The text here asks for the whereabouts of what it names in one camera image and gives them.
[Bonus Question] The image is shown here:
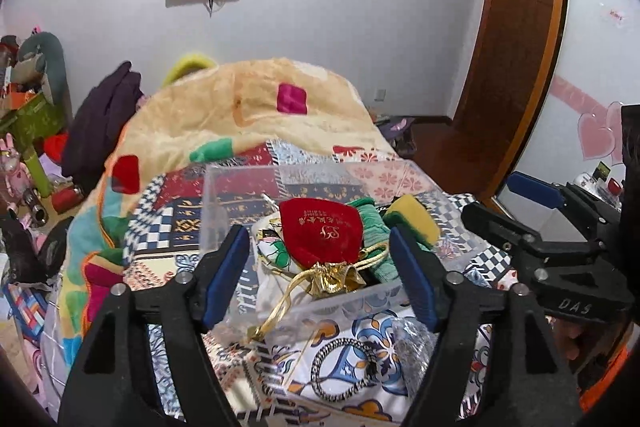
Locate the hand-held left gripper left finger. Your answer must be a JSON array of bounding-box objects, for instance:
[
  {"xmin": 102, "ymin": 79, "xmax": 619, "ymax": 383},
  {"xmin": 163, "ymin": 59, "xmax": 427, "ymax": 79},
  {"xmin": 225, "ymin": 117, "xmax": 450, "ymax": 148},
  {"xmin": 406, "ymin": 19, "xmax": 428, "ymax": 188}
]
[{"xmin": 57, "ymin": 225, "xmax": 251, "ymax": 427}]

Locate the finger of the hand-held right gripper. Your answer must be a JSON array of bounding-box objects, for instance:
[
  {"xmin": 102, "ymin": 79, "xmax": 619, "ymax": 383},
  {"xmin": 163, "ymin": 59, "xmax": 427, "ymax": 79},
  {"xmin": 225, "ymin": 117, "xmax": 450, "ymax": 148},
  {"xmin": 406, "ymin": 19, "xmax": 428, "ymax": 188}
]
[
  {"xmin": 461, "ymin": 202, "xmax": 636, "ymax": 324},
  {"xmin": 506, "ymin": 171, "xmax": 621, "ymax": 228}
]

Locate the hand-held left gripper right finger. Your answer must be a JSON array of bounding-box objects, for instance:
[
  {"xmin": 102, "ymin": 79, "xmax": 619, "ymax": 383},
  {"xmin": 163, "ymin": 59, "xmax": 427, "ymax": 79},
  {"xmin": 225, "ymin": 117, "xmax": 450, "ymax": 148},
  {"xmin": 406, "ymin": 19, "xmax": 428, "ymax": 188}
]
[{"xmin": 389, "ymin": 222, "xmax": 586, "ymax": 427}]

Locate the gold drawstring pouch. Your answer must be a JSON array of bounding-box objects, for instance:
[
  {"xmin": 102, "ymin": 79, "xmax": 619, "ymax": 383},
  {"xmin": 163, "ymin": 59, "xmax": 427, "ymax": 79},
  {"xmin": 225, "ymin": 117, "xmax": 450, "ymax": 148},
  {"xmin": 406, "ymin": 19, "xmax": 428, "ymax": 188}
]
[{"xmin": 247, "ymin": 242, "xmax": 391, "ymax": 344}]

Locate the clear plastic storage box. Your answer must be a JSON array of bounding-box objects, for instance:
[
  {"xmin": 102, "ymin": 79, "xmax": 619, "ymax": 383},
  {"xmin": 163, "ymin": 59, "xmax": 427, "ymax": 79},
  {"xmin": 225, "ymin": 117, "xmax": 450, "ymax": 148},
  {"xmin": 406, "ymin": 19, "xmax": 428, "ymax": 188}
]
[{"xmin": 201, "ymin": 159, "xmax": 493, "ymax": 334}]

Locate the red velvet pouch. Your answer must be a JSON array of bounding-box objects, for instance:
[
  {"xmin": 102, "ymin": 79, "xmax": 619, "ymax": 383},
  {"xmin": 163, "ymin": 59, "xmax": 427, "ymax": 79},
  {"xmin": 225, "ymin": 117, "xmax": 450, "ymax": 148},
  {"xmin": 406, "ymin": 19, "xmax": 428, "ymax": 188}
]
[{"xmin": 277, "ymin": 198, "xmax": 368, "ymax": 270}]

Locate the white floral cloth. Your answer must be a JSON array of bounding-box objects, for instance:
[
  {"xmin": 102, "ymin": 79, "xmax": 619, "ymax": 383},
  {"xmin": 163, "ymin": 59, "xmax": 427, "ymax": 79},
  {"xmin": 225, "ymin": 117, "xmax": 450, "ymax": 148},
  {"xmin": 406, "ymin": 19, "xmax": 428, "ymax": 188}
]
[{"xmin": 250, "ymin": 212, "xmax": 321, "ymax": 338}]

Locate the clear plastic bag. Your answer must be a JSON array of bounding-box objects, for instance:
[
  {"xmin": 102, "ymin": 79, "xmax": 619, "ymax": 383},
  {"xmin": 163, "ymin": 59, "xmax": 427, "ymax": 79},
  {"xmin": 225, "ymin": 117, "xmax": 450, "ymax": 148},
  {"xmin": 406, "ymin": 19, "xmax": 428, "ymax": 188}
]
[{"xmin": 392, "ymin": 317, "xmax": 437, "ymax": 396}]

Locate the yellow sponge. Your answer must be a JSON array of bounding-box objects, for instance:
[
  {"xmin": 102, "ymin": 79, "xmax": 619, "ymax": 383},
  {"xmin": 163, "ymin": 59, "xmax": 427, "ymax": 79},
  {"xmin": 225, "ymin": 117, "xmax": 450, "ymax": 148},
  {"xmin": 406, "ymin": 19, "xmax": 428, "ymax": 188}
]
[{"xmin": 382, "ymin": 193, "xmax": 442, "ymax": 249}]

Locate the green knitted cloth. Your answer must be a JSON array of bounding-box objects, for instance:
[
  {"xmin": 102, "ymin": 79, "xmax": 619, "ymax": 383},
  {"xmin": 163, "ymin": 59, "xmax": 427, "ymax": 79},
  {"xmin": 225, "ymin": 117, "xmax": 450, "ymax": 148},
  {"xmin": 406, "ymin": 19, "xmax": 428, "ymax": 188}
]
[{"xmin": 345, "ymin": 197, "xmax": 436, "ymax": 284}]

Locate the patchwork printed bedsheet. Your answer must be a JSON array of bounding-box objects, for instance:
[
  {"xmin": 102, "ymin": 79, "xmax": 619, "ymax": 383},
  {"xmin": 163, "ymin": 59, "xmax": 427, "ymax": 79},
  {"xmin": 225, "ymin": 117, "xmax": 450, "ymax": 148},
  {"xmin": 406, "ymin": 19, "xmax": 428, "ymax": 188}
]
[{"xmin": 40, "ymin": 142, "xmax": 551, "ymax": 427}]

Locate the purple floor clutter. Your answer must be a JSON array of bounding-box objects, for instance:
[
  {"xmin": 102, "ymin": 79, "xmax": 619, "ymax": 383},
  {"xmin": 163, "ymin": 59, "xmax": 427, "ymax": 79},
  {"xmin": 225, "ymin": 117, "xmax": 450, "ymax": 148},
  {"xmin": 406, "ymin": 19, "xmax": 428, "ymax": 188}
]
[{"xmin": 375, "ymin": 114, "xmax": 419, "ymax": 158}]

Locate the brown wooden door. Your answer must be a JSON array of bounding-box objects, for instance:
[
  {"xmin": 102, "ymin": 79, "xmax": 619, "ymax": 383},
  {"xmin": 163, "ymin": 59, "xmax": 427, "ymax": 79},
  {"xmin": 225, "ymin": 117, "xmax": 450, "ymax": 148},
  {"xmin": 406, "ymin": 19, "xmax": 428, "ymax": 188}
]
[{"xmin": 395, "ymin": 0, "xmax": 571, "ymax": 208}]

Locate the beige fleece blanket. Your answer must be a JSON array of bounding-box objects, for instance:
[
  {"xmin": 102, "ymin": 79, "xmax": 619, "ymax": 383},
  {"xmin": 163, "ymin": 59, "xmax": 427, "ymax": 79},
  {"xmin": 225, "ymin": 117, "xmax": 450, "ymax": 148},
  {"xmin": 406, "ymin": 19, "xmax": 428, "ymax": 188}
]
[{"xmin": 57, "ymin": 57, "xmax": 396, "ymax": 339}]

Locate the red can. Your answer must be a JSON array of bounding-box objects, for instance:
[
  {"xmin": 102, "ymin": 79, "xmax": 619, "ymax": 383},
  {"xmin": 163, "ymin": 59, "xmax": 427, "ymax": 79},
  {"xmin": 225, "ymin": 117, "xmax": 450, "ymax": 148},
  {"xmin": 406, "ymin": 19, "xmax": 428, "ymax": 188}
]
[{"xmin": 52, "ymin": 187, "xmax": 84, "ymax": 214}]

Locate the dark purple garment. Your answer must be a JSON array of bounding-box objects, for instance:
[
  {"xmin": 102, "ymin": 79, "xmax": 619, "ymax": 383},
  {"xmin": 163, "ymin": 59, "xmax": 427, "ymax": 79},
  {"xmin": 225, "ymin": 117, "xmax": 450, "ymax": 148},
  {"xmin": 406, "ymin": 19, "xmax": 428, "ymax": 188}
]
[{"xmin": 61, "ymin": 61, "xmax": 146, "ymax": 194}]

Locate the black plush toy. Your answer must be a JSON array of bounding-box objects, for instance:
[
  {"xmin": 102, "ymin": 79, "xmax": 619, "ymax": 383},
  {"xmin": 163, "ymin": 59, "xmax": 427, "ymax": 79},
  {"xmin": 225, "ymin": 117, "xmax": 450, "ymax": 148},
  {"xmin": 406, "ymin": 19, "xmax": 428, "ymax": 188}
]
[{"xmin": 0, "ymin": 212, "xmax": 74, "ymax": 284}]

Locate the green tube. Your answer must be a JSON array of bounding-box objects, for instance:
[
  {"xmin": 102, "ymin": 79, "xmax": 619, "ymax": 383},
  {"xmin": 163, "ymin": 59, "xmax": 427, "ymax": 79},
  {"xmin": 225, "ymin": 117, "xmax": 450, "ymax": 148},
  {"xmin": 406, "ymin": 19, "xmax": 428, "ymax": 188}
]
[{"xmin": 15, "ymin": 132, "xmax": 54, "ymax": 198}]

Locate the pink toy figure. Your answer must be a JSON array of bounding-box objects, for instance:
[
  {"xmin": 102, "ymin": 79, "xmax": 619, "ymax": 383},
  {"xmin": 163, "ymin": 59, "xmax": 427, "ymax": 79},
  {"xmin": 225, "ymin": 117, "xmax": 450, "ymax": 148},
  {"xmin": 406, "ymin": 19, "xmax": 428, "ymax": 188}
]
[{"xmin": 0, "ymin": 134, "xmax": 31, "ymax": 208}]

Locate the green cardboard box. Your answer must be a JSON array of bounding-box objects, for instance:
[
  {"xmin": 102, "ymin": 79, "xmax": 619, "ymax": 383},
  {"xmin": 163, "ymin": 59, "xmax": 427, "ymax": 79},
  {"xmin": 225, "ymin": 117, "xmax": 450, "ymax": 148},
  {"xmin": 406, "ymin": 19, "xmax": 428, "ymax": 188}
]
[{"xmin": 0, "ymin": 99, "xmax": 64, "ymax": 146}]

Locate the pink heart wall sticker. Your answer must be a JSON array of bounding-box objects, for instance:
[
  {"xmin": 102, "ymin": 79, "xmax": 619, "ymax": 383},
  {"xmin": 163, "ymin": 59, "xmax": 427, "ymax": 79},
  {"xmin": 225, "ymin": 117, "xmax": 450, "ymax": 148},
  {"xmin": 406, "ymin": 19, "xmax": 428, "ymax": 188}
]
[{"xmin": 577, "ymin": 102, "xmax": 624, "ymax": 160}]

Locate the black and white bracelet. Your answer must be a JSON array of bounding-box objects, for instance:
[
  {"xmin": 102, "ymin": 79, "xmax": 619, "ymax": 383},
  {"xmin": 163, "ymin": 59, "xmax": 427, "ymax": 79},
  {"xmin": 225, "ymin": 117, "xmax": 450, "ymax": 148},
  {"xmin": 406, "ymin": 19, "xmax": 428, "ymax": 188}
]
[{"xmin": 311, "ymin": 338, "xmax": 381, "ymax": 403}]

